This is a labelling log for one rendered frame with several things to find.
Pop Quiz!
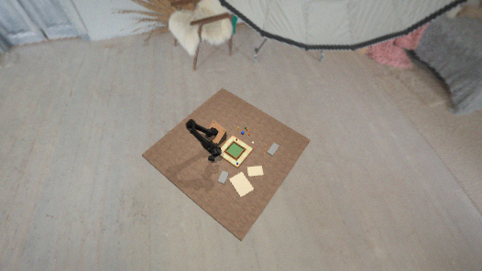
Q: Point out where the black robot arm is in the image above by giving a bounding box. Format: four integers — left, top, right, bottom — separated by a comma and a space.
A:
186, 119, 222, 157

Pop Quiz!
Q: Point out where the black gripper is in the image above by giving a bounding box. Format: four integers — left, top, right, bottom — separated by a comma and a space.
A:
208, 151, 215, 161

